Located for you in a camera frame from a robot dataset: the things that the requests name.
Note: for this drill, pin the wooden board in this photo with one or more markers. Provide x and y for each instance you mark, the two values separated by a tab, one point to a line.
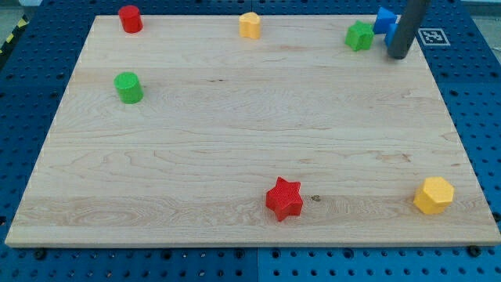
222	117

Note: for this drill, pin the red star block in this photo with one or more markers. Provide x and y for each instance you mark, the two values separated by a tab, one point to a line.
284	199

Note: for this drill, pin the yellow heart block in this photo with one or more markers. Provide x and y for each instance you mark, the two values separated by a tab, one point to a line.
250	25

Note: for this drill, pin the green cylinder block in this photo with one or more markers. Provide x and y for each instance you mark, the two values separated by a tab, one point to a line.
128	87

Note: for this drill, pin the green star block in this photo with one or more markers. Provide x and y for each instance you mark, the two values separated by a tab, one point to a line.
359	36

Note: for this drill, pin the red cylinder block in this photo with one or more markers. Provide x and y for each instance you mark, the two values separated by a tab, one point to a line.
130	17

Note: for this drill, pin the blue cube block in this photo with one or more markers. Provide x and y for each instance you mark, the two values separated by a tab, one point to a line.
390	34

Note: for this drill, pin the blue triangle block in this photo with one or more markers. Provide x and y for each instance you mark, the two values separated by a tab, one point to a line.
385	18

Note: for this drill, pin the yellow hexagon block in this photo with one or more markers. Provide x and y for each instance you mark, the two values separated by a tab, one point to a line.
434	195

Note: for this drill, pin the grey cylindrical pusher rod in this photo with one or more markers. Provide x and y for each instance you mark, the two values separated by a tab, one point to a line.
409	23

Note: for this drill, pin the white fiducial marker tag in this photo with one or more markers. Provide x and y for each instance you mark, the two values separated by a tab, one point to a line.
433	37

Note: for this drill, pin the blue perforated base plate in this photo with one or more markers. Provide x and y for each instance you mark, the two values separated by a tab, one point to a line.
32	84

